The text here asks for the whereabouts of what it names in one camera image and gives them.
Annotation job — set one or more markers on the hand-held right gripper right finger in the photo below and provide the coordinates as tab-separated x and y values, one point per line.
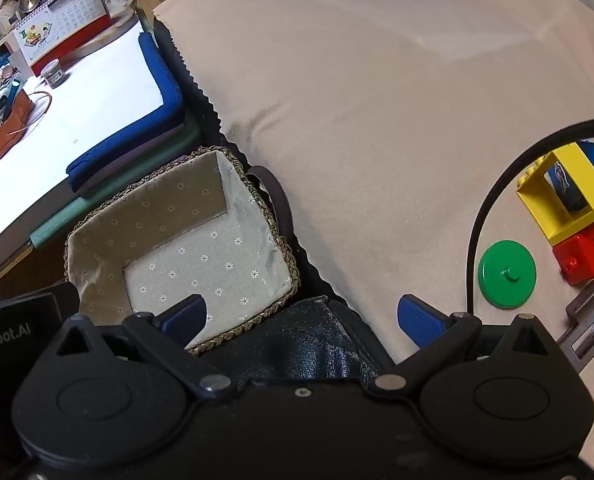
419	322

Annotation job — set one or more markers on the orange leather pouch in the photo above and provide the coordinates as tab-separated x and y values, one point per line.
4	135

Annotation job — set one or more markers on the desk calendar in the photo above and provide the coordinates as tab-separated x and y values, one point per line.
62	17

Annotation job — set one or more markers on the yellow window frame block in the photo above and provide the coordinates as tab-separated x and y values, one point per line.
537	195

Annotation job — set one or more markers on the grey plastic bracket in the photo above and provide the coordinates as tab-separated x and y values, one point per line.
584	310

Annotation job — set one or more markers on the blue cushion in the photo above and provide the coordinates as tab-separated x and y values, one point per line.
162	90

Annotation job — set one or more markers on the woven basket with floral lining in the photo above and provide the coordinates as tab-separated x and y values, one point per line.
187	240

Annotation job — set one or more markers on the green disc block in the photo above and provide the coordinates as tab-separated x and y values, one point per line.
502	285

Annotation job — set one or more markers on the small dark jar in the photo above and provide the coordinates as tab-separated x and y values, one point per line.
53	72

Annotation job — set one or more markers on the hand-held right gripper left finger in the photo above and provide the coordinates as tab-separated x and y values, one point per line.
187	317

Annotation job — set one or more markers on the metal bowl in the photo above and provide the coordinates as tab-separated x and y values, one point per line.
29	1

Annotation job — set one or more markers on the beige blanket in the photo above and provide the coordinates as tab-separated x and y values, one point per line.
377	135

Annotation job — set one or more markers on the small red cube block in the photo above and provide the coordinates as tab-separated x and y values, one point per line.
584	252

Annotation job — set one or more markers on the green foam mat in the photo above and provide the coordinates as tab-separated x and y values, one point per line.
122	187

